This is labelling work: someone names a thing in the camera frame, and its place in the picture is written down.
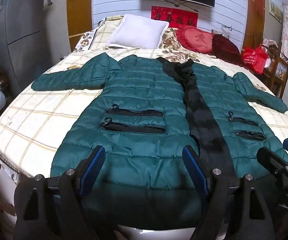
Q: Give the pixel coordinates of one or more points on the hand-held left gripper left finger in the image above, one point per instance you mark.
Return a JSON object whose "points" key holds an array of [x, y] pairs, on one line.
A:
{"points": [[94, 166]]}

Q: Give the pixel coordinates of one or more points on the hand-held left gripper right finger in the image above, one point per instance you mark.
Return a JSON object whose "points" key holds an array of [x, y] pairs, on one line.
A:
{"points": [[196, 172]]}

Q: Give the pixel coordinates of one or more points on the green puffer jacket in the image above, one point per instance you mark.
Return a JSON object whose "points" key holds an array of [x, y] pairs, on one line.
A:
{"points": [[139, 90]]}

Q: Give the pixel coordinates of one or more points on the bed with plaid sheet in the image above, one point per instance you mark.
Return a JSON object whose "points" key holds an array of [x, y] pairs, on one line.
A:
{"points": [[46, 112]]}

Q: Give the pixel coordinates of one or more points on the wooden chair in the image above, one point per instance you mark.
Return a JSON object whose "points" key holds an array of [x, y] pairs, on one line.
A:
{"points": [[280, 65]]}

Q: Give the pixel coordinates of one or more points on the red plastic bag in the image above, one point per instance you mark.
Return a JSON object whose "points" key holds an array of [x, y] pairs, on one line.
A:
{"points": [[255, 58]]}

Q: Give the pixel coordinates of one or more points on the dark red velvet cushion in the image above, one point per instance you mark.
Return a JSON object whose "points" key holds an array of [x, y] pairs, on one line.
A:
{"points": [[227, 48]]}

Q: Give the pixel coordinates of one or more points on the plaid floral pillow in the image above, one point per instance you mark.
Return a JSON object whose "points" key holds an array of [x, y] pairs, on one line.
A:
{"points": [[94, 36]]}

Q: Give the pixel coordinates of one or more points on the red heart-shaped cushion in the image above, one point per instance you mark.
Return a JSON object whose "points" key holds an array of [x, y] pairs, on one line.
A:
{"points": [[196, 40]]}

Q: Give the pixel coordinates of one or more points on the white pillow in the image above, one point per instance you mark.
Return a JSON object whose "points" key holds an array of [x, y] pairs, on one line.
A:
{"points": [[136, 31]]}

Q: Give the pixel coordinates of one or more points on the wooden door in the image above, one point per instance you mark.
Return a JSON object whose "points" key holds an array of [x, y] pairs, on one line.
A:
{"points": [[80, 15]]}

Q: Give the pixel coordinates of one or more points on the grey refrigerator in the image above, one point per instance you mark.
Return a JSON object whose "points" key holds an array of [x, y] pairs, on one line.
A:
{"points": [[24, 30]]}

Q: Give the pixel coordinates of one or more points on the framed wall picture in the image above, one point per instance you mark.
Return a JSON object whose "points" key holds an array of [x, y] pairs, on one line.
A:
{"points": [[275, 10]]}

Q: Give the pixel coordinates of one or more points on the red wall banner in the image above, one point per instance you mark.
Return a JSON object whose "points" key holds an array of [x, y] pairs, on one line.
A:
{"points": [[175, 17]]}

